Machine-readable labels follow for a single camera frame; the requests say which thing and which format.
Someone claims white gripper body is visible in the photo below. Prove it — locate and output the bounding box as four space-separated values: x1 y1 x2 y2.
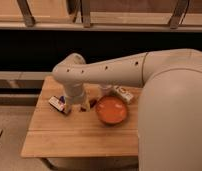
64 90 86 105

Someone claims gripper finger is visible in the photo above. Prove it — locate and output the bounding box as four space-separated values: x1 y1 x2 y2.
80 103 88 112
64 104 72 115

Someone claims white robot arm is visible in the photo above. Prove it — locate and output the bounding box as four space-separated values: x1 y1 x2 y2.
52 49 202 171

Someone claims brown red snack bar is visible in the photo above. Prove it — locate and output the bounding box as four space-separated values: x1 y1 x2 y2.
89 99 97 108

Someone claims blue small box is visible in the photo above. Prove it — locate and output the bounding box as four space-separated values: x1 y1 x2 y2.
59 96 65 103

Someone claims white and red box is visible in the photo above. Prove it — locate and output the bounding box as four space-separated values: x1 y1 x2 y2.
48 96 64 112

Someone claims orange bowl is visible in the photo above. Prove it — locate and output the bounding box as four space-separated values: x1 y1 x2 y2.
95 96 128 125

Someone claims wooden table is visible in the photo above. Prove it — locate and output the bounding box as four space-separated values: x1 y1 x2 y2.
21 76 140 158

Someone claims white snack packet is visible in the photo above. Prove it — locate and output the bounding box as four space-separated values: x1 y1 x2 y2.
113 86 134 104

